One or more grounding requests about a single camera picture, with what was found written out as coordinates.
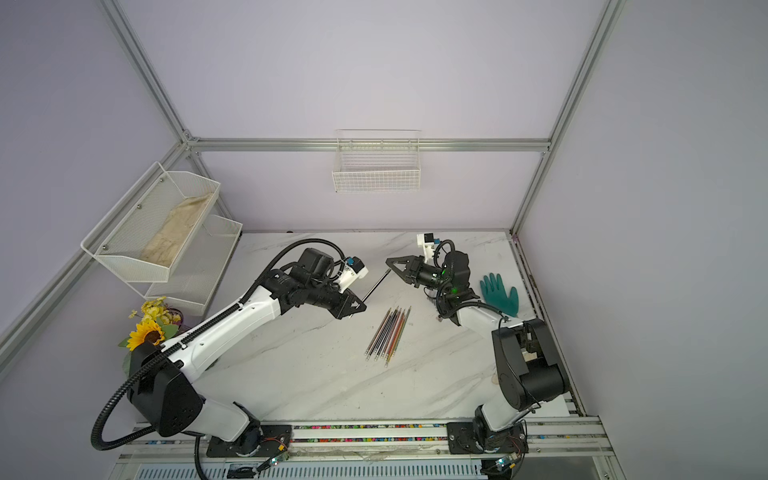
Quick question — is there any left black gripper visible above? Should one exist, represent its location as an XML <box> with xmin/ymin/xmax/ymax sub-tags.
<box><xmin>307</xmin><ymin>281</ymin><xmax>366</xmax><ymax>321</ymax></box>

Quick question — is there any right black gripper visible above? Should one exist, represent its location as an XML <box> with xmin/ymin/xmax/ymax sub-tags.
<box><xmin>390</xmin><ymin>256</ymin><xmax>454</xmax><ymax>294</ymax></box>

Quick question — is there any thin dark pencil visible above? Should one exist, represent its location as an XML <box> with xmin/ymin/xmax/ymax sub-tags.
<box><xmin>362</xmin><ymin>268</ymin><xmax>392</xmax><ymax>303</ymax></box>

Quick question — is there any black pencil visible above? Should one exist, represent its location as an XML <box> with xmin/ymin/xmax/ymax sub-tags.
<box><xmin>366</xmin><ymin>308</ymin><xmax>393</xmax><ymax>357</ymax></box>

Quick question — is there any yellow pencil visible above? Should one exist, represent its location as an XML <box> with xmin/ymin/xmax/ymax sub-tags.
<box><xmin>385</xmin><ymin>314</ymin><xmax>409</xmax><ymax>367</ymax></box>

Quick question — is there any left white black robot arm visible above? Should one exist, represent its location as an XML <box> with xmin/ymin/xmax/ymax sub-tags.
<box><xmin>127</xmin><ymin>248</ymin><xmax>368</xmax><ymax>457</ymax></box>

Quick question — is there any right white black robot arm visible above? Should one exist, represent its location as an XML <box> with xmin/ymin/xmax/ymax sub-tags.
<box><xmin>386</xmin><ymin>250</ymin><xmax>570</xmax><ymax>454</ymax></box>

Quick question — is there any green rubber glove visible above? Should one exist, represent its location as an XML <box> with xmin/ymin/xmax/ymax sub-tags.
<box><xmin>480</xmin><ymin>273</ymin><xmax>520</xmax><ymax>317</ymax></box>

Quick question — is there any lower white mesh shelf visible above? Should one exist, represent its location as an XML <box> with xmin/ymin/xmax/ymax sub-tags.
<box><xmin>143</xmin><ymin>214</ymin><xmax>242</xmax><ymax>317</ymax></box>

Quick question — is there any white mesh shelf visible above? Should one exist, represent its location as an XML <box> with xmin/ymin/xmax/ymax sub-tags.
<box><xmin>81</xmin><ymin>163</ymin><xmax>220</xmax><ymax>283</ymax></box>
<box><xmin>143</xmin><ymin>214</ymin><xmax>242</xmax><ymax>317</ymax></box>

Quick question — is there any artificial sunflower bouquet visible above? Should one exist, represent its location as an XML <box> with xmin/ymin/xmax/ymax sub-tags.
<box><xmin>118</xmin><ymin>297</ymin><xmax>183</xmax><ymax>376</ymax></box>

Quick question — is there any beige glove in shelf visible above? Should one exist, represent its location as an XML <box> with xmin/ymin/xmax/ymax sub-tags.
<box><xmin>140</xmin><ymin>194</ymin><xmax>211</xmax><ymax>267</ymax></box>

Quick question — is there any upper white mesh shelf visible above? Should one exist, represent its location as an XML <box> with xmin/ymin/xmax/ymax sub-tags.
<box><xmin>81</xmin><ymin>163</ymin><xmax>220</xmax><ymax>283</ymax></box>

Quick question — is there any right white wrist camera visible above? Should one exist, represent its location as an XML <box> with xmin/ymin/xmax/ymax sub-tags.
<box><xmin>417</xmin><ymin>233</ymin><xmax>441</xmax><ymax>265</ymax></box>

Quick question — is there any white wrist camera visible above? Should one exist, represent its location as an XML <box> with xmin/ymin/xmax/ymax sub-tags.
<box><xmin>337</xmin><ymin>256</ymin><xmax>368</xmax><ymax>293</ymax></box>
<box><xmin>417</xmin><ymin>233</ymin><xmax>441</xmax><ymax>265</ymax></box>

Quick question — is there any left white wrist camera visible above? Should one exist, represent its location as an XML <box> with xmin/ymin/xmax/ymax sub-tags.
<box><xmin>337</xmin><ymin>256</ymin><xmax>368</xmax><ymax>293</ymax></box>

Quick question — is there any white wire wall basket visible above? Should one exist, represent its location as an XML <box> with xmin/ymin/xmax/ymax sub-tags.
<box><xmin>332</xmin><ymin>129</ymin><xmax>421</xmax><ymax>194</ymax></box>

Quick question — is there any aluminium frame profile back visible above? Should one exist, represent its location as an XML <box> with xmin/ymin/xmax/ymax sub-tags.
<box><xmin>187</xmin><ymin>138</ymin><xmax>551</xmax><ymax>153</ymax></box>

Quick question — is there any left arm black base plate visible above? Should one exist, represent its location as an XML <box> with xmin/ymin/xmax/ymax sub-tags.
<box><xmin>206</xmin><ymin>424</ymin><xmax>293</xmax><ymax>459</ymax></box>

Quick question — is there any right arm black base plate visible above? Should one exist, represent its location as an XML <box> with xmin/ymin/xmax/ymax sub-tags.
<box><xmin>446</xmin><ymin>422</ymin><xmax>529</xmax><ymax>455</ymax></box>

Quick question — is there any aluminium front rail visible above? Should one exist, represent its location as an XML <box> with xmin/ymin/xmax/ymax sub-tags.
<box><xmin>109</xmin><ymin>416</ymin><xmax>625</xmax><ymax>479</ymax></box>

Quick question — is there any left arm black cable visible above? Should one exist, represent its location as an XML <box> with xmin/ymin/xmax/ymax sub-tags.
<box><xmin>89</xmin><ymin>238</ymin><xmax>348</xmax><ymax>480</ymax></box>

